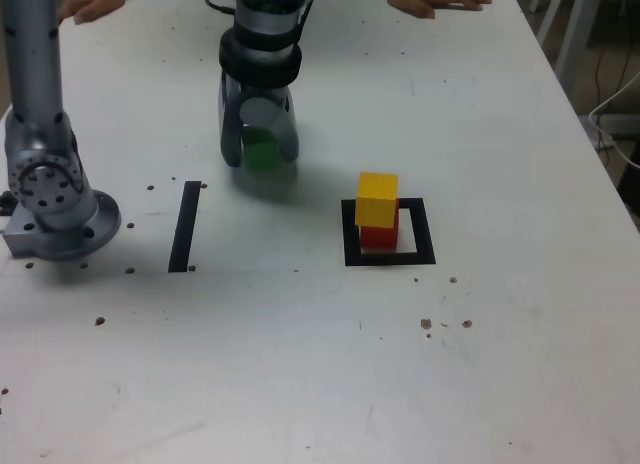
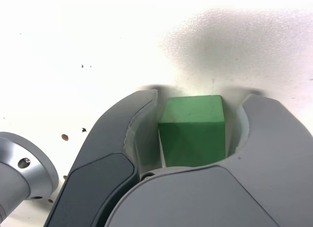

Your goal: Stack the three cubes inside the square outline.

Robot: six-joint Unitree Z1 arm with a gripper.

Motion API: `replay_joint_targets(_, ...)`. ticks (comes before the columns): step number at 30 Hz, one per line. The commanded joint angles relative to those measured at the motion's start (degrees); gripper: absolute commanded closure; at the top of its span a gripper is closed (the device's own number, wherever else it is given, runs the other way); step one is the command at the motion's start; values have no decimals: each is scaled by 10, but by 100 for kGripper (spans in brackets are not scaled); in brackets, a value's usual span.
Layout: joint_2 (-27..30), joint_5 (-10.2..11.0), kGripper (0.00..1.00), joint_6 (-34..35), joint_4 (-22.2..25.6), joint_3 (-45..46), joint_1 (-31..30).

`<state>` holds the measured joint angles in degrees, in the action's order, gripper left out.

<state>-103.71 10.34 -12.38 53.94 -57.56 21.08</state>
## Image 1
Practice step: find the yellow cube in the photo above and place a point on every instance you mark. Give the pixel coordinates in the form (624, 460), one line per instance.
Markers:
(377, 201)

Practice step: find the black tape square outline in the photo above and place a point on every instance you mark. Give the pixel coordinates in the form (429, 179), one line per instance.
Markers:
(422, 234)

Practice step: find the white furniture frame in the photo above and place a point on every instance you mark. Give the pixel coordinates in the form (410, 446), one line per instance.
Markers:
(580, 29)

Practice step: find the green cube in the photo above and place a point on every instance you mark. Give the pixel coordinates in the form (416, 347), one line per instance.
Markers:
(261, 154)

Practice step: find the black tape strip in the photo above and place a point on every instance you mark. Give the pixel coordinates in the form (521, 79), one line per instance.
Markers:
(184, 229)

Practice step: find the red cube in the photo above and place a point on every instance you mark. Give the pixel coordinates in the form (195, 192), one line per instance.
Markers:
(377, 239)

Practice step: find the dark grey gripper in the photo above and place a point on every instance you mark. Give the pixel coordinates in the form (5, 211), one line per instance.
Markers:
(262, 91)

